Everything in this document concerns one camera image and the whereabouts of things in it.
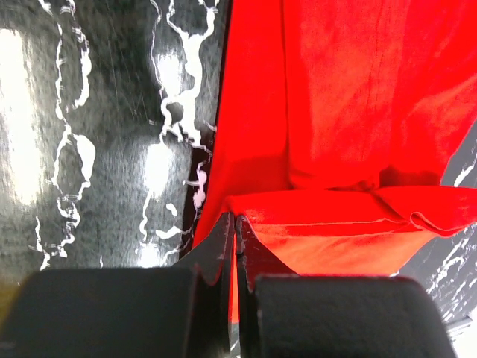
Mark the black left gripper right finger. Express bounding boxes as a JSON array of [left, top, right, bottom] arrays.
[[236, 216, 455, 357]]

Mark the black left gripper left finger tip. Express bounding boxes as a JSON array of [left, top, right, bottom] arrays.
[[1, 213, 234, 357]]

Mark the red t-shirt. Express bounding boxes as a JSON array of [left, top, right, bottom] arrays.
[[192, 0, 477, 324]]

